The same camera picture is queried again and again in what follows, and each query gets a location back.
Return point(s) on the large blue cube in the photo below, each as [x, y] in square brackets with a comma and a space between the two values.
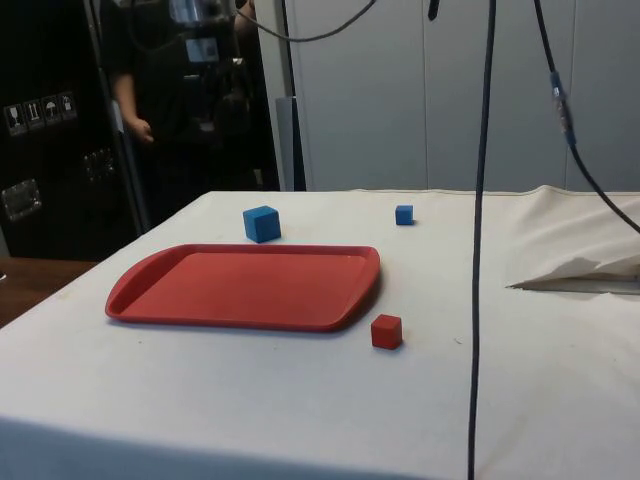
[261, 224]

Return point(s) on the red plastic tray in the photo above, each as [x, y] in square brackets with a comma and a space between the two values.
[250, 285]

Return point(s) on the small blue cube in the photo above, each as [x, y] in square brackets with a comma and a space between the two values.
[404, 215]

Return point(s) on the red cube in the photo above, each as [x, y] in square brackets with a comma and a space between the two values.
[386, 332]

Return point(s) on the pale lockers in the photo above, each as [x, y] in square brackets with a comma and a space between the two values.
[390, 100]

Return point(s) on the black cabinet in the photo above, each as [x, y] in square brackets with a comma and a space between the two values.
[50, 165]

